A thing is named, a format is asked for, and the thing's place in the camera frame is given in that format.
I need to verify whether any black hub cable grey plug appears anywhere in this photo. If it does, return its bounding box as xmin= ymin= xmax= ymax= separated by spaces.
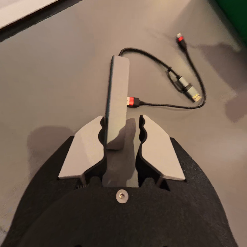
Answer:
xmin=118 ymin=47 xmax=201 ymax=103

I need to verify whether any green plastic bin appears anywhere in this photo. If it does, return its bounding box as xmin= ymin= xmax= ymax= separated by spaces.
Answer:
xmin=209 ymin=0 xmax=247 ymax=53

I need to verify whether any grey usb hub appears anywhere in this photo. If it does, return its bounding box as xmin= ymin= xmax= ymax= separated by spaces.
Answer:
xmin=104 ymin=55 xmax=130 ymax=150

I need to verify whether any red plug usb cable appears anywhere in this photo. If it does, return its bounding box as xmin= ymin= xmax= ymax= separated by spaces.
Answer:
xmin=126 ymin=32 xmax=207 ymax=109

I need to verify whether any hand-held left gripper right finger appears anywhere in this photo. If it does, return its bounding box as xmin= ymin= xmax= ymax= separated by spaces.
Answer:
xmin=136 ymin=115 xmax=186 ymax=181

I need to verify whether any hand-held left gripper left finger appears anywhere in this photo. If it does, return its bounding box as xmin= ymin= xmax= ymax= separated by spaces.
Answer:
xmin=58 ymin=115 xmax=108 ymax=180

